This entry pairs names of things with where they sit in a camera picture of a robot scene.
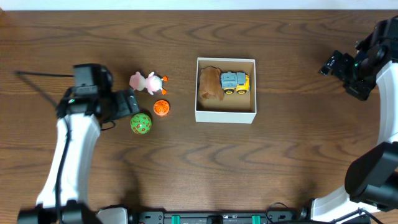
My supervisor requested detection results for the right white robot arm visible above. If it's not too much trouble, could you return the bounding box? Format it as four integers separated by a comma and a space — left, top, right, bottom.
300, 45, 397, 223

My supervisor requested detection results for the green patterned ball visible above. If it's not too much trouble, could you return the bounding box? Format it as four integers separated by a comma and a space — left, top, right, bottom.
130, 113, 152, 134

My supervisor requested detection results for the black cable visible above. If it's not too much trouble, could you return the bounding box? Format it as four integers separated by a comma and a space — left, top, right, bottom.
266, 202, 386, 224
14, 70, 75, 224

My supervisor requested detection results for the brown plush toy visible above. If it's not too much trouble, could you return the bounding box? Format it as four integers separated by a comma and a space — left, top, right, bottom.
198, 66, 224, 101

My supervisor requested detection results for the left black cable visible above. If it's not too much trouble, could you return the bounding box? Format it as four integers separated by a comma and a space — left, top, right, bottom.
14, 70, 75, 224

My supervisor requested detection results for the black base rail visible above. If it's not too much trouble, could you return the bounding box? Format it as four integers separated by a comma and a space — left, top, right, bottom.
96, 204, 314, 224

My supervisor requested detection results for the yellow grey toy truck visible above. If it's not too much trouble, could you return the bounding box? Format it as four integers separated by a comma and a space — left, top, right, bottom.
220, 72, 250, 95

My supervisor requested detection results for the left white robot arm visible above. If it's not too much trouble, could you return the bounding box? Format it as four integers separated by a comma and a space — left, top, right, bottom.
17, 88, 139, 223

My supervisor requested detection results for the orange patterned ball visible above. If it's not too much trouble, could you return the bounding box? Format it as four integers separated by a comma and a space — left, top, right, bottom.
154, 100, 170, 117

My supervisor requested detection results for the pink white duck toy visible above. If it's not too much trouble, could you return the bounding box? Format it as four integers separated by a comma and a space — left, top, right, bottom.
129, 72, 169, 95

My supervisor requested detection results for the right black cable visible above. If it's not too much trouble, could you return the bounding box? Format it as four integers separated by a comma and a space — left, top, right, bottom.
266, 202, 386, 224

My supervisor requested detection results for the white cardboard box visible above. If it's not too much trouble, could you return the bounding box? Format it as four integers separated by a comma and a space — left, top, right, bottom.
195, 57, 257, 124

